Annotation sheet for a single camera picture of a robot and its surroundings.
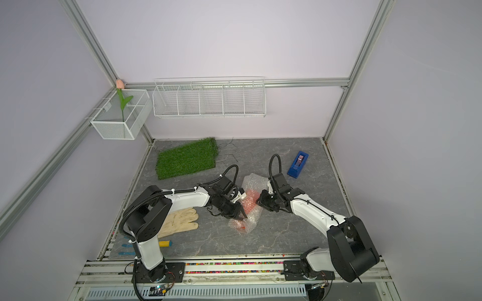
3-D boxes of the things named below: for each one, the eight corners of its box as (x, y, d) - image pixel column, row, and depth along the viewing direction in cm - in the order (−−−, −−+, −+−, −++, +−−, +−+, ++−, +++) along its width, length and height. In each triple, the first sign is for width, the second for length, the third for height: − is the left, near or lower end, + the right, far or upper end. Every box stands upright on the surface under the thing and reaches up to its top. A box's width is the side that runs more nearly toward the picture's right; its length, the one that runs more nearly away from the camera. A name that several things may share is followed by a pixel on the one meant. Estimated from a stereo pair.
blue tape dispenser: (286, 176, 106) (288, 169, 100) (296, 157, 114) (299, 150, 108) (296, 181, 103) (299, 174, 98) (306, 162, 112) (309, 154, 106)
